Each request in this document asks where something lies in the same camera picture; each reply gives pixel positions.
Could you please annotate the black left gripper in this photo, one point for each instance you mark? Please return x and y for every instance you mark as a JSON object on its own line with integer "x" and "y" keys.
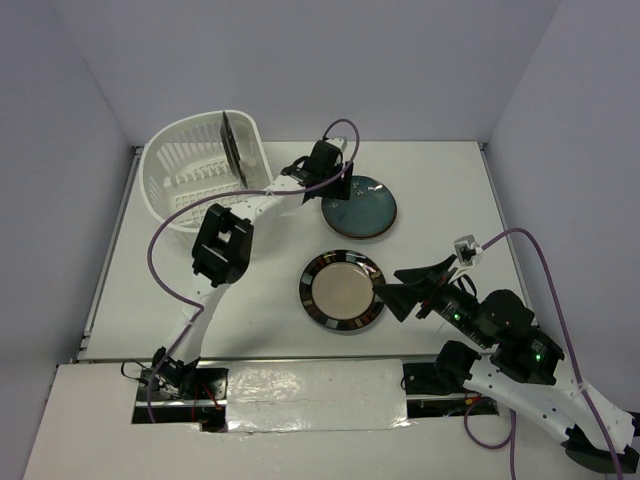
{"x": 341, "y": 189}

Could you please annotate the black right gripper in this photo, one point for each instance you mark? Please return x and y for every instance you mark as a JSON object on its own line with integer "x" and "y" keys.
{"x": 399, "y": 297}

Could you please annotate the blue glazed ceramic plate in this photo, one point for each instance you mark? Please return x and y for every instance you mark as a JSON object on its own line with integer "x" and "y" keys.
{"x": 387, "y": 231}

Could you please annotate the teal plate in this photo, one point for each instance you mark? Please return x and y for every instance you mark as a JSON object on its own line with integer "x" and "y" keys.
{"x": 366, "y": 188}

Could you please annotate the beige plate with dark rim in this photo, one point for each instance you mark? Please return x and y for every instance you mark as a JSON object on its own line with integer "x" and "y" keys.
{"x": 336, "y": 290}

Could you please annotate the black plate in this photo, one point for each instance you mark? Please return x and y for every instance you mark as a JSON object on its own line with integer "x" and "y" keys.
{"x": 231, "y": 133}

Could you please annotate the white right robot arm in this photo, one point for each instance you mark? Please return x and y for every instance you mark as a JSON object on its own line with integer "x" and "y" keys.
{"x": 510, "y": 360}

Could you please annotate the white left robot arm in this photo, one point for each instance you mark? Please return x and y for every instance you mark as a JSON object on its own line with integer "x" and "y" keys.
{"x": 222, "y": 249}

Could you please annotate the white plastic dish rack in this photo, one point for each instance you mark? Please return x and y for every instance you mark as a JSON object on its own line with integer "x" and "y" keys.
{"x": 186, "y": 161}

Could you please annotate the silver foil tape sheet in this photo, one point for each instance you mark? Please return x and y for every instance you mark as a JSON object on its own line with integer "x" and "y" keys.
{"x": 309, "y": 396}

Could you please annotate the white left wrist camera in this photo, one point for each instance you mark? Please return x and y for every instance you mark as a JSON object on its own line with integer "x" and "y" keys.
{"x": 337, "y": 142}

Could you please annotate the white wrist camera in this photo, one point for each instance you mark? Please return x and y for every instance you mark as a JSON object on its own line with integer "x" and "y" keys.
{"x": 337, "y": 142}
{"x": 467, "y": 250}

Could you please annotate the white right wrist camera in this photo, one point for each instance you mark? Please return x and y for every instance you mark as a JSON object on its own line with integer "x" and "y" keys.
{"x": 467, "y": 250}

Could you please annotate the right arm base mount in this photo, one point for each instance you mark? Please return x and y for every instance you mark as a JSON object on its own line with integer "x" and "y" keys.
{"x": 428, "y": 397}

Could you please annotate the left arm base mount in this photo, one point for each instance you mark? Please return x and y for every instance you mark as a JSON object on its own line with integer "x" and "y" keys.
{"x": 200, "y": 398}

